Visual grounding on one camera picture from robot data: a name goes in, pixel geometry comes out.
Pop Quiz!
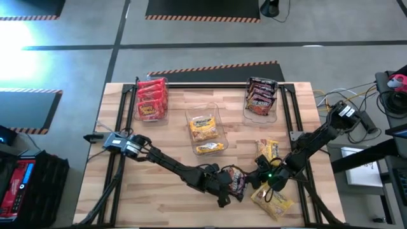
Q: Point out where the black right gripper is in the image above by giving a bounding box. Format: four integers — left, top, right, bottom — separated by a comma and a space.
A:
247, 160, 291, 193

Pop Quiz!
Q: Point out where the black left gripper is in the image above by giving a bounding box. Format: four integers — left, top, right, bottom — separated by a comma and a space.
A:
202, 168, 245, 208

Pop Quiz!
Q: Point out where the clear plastic bin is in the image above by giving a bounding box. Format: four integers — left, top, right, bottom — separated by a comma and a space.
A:
185, 101, 229, 156
243, 76, 280, 125
135, 76, 169, 122

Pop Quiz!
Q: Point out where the white board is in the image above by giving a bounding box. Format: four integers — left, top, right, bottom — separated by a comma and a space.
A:
341, 146, 384, 188

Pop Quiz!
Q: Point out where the black power brick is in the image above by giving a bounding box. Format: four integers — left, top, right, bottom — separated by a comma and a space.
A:
359, 111, 378, 134

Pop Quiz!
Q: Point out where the black stand base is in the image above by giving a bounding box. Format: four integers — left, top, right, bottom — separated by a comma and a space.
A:
259, 0, 280, 18

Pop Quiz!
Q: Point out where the pink object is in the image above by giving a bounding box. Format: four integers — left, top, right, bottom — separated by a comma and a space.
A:
387, 73, 407, 93

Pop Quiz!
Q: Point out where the red black computer tower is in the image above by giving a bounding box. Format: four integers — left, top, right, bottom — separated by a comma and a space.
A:
0, 149, 70, 223

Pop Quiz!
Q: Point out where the blue-lit black device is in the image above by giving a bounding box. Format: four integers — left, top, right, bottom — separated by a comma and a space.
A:
0, 125, 17, 148

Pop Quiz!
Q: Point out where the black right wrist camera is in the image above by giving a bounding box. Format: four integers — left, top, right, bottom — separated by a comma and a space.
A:
255, 154, 271, 169

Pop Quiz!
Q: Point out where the white cable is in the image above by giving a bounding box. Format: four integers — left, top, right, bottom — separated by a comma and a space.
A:
316, 87, 360, 108

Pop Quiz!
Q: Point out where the yellow cable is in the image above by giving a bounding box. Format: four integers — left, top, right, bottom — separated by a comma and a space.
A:
317, 90, 378, 112

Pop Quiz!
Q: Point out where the black cable coil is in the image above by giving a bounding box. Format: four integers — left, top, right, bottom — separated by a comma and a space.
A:
376, 90, 407, 116

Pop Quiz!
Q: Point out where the thin black floor cable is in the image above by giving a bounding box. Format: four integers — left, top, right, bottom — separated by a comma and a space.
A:
272, 0, 291, 24

